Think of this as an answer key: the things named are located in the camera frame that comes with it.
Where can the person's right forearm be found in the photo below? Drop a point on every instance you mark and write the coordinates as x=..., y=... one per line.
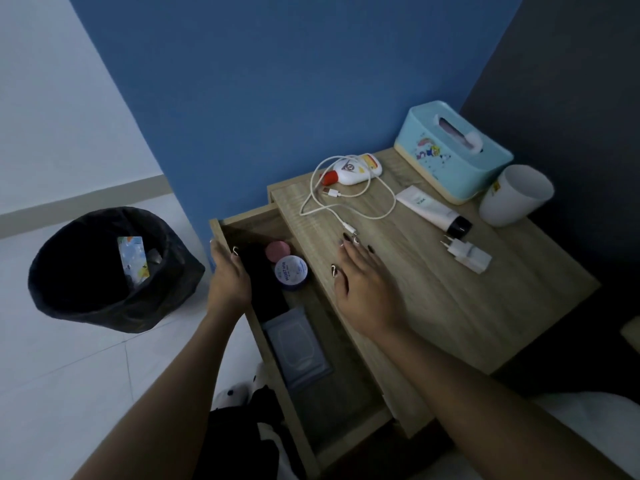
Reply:
x=480, y=409

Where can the person's right thumb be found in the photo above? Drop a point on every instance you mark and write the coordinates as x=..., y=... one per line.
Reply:
x=340, y=284

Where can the wooden drawer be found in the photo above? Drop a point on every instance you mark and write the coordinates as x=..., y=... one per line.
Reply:
x=345, y=394

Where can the white plastic cup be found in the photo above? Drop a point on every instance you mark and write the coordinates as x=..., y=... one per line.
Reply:
x=512, y=197

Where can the light blue tissue box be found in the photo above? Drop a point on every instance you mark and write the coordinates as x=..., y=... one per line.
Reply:
x=450, y=167

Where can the person's left forearm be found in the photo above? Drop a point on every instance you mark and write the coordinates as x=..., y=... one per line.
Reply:
x=170, y=399

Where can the black trash bin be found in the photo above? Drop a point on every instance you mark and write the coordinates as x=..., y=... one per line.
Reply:
x=100, y=304

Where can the white tube with black cap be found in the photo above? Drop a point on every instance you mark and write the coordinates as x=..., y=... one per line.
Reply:
x=427, y=207

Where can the white charger plug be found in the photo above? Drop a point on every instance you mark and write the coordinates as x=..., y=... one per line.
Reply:
x=470, y=255

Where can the person's right hand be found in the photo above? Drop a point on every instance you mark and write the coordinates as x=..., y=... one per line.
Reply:
x=367, y=289

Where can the person's left thumb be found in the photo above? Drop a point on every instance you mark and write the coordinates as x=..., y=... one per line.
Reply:
x=239, y=264

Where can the person's left hand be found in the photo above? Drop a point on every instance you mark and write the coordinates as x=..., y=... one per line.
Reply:
x=227, y=284

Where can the colourful printed packet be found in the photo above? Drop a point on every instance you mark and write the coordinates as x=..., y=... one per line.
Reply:
x=132, y=259

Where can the wooden nightstand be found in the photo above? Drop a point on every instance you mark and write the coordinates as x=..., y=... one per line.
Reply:
x=450, y=304

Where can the black and white spotted clothing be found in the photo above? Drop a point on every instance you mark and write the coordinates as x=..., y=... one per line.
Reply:
x=235, y=439

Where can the blue and white cream tin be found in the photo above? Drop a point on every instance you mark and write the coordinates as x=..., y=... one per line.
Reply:
x=291, y=272

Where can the white tissue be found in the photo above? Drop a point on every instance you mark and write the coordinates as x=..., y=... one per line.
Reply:
x=462, y=134

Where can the grey wet wipes pack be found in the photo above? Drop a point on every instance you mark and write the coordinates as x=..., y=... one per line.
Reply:
x=297, y=344

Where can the white bottle with red cap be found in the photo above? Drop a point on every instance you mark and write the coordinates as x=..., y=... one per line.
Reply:
x=356, y=172

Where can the person's right middle finger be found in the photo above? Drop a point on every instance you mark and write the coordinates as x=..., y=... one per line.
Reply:
x=361, y=252

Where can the pink round jar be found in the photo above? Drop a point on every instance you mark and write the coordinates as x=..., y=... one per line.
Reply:
x=278, y=251

